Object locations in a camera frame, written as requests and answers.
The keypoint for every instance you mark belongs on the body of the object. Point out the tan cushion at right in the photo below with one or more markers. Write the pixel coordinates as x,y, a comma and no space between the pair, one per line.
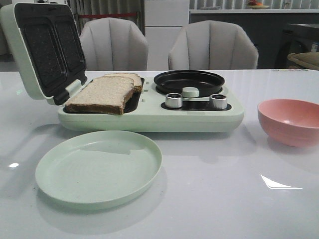
307,60

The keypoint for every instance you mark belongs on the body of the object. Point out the dark grey counter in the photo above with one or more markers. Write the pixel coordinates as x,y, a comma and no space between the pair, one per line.
263,26

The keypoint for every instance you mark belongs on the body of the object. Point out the black round frying pan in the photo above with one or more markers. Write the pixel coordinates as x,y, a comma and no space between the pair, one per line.
174,81

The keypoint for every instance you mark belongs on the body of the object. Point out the left silver control knob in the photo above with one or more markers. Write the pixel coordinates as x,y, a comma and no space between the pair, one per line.
173,100

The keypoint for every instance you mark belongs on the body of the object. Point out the bread slice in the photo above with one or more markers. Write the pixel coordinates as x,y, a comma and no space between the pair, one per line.
106,95
138,86

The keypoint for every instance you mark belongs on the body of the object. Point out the green breakfast maker base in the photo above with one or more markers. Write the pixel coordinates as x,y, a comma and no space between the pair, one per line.
150,116

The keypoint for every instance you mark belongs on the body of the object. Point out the right silver control knob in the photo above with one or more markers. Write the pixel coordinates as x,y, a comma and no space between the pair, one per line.
218,101

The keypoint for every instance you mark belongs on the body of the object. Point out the red barrier belt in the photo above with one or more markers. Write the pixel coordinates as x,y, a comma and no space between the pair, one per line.
116,15

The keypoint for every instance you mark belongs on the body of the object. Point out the silver control knob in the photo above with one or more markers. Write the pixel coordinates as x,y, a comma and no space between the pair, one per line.
218,101
173,100

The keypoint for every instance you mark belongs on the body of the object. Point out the green breakfast maker lid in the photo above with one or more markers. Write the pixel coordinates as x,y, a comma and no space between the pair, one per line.
45,44

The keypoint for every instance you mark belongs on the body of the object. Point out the light green plate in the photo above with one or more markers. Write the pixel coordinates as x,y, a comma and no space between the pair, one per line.
99,170

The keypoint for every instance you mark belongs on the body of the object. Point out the white cabinet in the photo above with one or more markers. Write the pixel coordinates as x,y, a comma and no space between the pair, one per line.
163,21

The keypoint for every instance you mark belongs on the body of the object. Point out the fruit plate on counter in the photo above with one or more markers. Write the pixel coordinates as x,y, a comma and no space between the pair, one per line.
254,4

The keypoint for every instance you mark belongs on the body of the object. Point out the pink bowl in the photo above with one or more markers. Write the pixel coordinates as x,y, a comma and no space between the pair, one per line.
289,121

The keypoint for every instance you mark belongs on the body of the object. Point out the left grey upholstered chair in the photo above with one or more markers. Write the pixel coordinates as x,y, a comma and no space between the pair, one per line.
111,44

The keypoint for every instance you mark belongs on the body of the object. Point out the right grey upholstered chair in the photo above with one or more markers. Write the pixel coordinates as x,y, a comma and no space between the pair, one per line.
212,45

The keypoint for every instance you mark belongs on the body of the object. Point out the grey upholstered chair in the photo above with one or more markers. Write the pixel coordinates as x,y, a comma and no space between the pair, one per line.
212,45
111,44

